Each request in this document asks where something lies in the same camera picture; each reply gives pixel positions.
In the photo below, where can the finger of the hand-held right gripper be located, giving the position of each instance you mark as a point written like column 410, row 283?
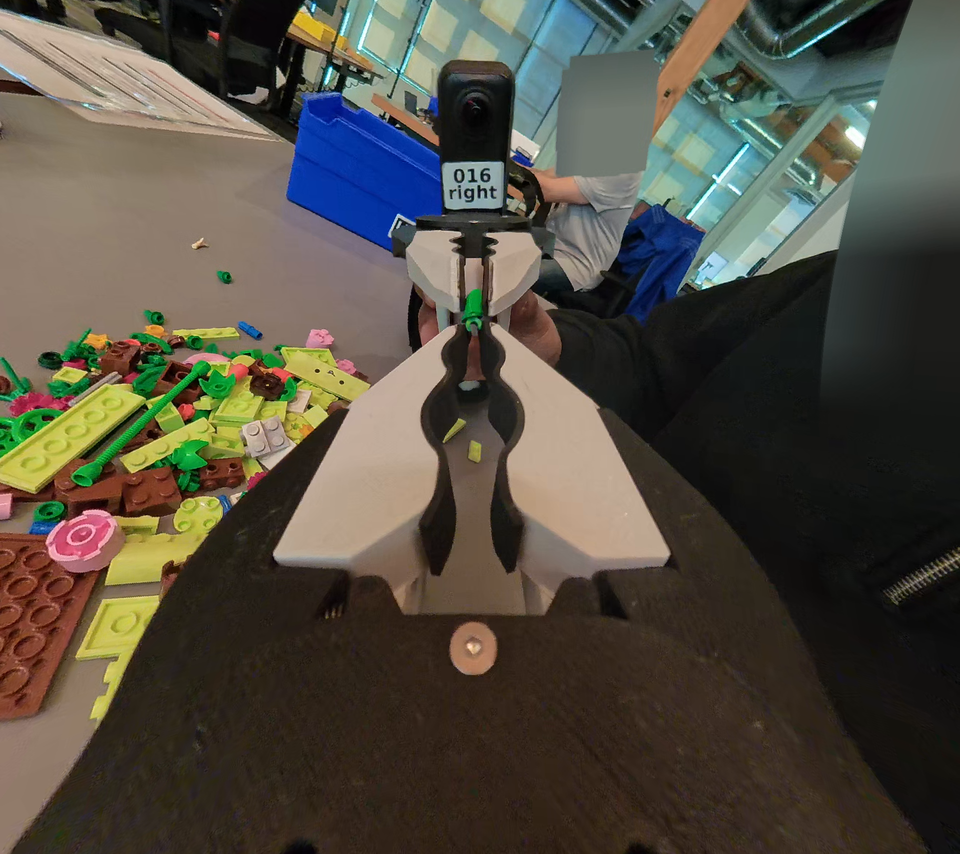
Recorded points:
column 431, row 269
column 517, row 269

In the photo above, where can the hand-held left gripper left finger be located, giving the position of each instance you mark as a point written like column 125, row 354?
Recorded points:
column 360, row 486

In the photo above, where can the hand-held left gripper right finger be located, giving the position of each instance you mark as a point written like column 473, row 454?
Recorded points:
column 585, row 486

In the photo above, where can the pink round toy stud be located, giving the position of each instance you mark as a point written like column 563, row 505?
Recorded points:
column 321, row 338

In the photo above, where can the red cone toy piece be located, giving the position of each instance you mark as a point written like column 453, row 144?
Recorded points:
column 238, row 371

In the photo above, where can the pile of small toy bricks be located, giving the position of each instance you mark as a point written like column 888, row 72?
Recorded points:
column 187, row 434

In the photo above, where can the green toy stem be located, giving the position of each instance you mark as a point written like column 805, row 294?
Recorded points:
column 142, row 419

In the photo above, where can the person's right hand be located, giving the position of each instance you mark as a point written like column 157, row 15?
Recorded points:
column 540, row 329

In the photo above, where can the lime ridged toy brick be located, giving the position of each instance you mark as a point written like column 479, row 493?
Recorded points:
column 454, row 431

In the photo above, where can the lime face print tile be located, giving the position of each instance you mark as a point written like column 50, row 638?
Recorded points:
column 326, row 374

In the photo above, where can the blue plastic bin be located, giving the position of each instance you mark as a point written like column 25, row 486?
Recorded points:
column 360, row 171

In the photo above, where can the blue jacket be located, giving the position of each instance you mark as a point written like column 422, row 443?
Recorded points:
column 660, row 253

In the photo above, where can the yellow plastic bin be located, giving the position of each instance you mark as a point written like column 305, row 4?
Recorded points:
column 322, row 32

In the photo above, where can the blue toy pin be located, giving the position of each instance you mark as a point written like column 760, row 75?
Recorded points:
column 250, row 329

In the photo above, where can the narrow lime toy plate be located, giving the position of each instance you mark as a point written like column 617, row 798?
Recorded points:
column 206, row 334

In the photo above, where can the pink printed round tile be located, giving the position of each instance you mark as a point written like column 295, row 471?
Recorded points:
column 82, row 539

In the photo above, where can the long wide lime plate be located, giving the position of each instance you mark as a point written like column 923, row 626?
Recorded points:
column 64, row 437

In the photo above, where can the green toy wheel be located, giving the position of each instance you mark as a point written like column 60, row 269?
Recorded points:
column 22, row 430

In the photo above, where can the brown toy brick plate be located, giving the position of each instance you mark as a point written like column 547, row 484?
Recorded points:
column 30, row 629

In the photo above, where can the laminated paper sheet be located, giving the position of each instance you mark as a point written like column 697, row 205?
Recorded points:
column 112, row 81

